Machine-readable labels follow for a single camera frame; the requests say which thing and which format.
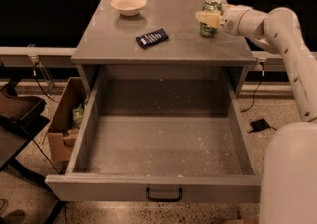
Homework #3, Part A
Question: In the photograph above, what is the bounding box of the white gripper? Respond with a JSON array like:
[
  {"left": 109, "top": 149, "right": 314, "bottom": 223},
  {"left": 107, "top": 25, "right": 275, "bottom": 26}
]
[{"left": 195, "top": 3, "right": 250, "bottom": 36}]

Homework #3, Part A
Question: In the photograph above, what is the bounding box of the crushed green soda can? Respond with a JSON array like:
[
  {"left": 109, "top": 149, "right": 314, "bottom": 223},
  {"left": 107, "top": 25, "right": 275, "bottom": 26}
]
[{"left": 200, "top": 0, "right": 222, "bottom": 37}]

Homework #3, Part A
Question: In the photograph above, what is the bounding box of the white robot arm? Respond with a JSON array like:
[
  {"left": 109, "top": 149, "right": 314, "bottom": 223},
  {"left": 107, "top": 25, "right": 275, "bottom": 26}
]
[{"left": 195, "top": 5, "right": 317, "bottom": 224}]

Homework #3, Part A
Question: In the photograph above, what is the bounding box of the open grey top drawer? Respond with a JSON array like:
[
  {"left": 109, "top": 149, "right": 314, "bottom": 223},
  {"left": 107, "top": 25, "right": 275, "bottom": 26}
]
[{"left": 46, "top": 69, "right": 261, "bottom": 203}]

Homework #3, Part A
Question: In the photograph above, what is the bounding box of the dark blue snack packet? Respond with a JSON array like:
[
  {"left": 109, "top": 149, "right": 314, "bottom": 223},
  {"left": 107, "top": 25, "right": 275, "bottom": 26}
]
[{"left": 136, "top": 28, "right": 169, "bottom": 49}]

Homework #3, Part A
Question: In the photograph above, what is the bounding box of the white paper bowl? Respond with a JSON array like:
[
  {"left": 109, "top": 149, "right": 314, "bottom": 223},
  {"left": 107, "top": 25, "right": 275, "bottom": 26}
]
[{"left": 111, "top": 0, "right": 147, "bottom": 17}]

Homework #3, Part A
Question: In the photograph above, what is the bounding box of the grey cabinet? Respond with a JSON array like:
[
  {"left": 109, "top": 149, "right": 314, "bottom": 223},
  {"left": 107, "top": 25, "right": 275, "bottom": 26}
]
[{"left": 72, "top": 0, "right": 255, "bottom": 98}]

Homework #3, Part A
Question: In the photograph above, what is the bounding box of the black power adapter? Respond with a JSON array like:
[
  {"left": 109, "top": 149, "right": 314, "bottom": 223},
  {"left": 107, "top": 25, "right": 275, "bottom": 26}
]
[{"left": 250, "top": 119, "right": 270, "bottom": 133}]

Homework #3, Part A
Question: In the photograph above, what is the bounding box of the green chip bag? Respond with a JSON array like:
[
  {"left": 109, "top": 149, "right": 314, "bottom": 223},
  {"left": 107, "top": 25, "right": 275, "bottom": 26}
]
[{"left": 72, "top": 104, "right": 85, "bottom": 128}]

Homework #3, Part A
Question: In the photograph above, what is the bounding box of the cardboard box left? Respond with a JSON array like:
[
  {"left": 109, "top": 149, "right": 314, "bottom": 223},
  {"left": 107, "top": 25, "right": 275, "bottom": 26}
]
[{"left": 47, "top": 77, "right": 86, "bottom": 161}]

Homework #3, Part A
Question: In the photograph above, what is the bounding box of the black chair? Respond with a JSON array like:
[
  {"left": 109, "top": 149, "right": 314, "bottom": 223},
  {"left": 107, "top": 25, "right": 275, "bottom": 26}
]
[{"left": 0, "top": 62, "right": 67, "bottom": 224}]

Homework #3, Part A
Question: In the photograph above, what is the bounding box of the black cable right wall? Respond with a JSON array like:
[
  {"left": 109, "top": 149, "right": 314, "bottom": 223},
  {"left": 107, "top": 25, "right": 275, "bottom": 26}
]
[{"left": 240, "top": 62, "right": 265, "bottom": 114}]

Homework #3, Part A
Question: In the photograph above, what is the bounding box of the black cable left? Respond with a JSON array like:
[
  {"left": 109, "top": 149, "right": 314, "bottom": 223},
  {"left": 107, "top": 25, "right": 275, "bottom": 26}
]
[{"left": 32, "top": 62, "right": 60, "bottom": 104}]

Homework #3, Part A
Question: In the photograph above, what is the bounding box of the black drawer handle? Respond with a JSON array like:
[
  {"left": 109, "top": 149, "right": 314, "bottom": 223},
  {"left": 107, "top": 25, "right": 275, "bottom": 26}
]
[{"left": 145, "top": 187, "right": 183, "bottom": 202}]

